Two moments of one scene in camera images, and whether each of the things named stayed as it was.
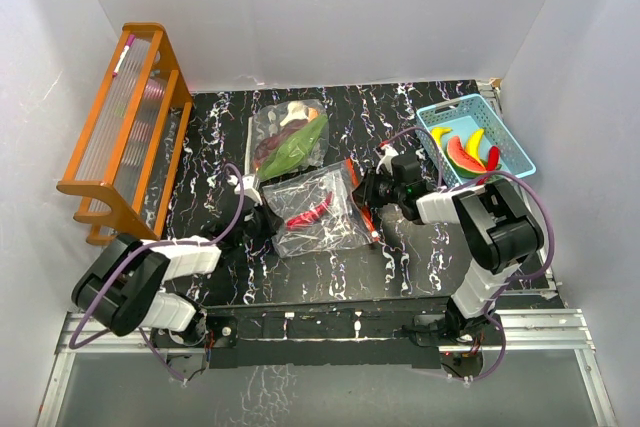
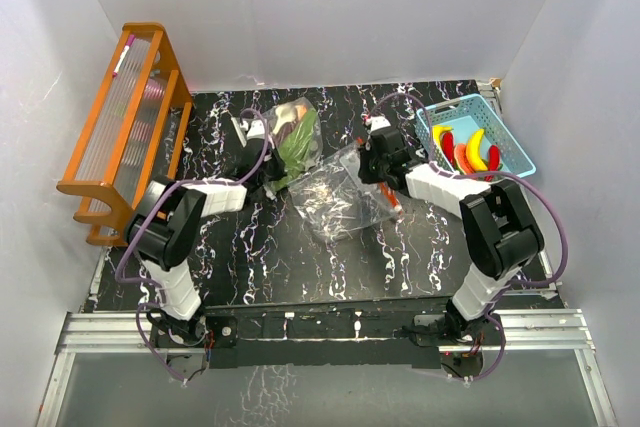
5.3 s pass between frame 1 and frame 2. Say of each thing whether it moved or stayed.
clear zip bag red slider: moved
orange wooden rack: stayed
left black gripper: moved
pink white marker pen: stayed
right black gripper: moved
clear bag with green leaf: moved
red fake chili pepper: moved
